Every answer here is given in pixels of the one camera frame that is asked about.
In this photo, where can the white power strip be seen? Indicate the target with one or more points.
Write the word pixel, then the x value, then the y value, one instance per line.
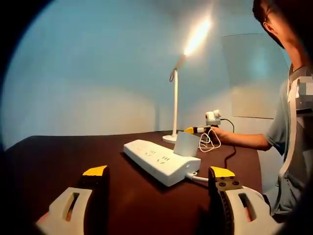
pixel 159 161

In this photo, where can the person's blue shirt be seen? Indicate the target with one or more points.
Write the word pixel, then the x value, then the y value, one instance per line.
pixel 293 159

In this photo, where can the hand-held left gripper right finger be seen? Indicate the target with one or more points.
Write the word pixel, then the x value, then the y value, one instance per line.
pixel 244 210

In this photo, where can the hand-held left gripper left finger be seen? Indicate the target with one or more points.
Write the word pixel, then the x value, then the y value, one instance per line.
pixel 66 210

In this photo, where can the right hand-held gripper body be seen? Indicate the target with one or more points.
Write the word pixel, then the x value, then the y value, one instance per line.
pixel 212 118

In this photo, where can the white desk lamp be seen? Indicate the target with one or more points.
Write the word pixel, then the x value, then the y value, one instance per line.
pixel 175 110

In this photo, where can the white desk lamp plug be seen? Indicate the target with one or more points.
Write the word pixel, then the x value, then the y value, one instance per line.
pixel 185 144

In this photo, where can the pale wall panel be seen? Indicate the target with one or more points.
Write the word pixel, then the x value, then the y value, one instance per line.
pixel 256 80

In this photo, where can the person's right hand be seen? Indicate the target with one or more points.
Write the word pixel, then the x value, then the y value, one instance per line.
pixel 222 135

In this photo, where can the person's head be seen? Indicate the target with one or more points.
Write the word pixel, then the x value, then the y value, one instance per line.
pixel 274 22

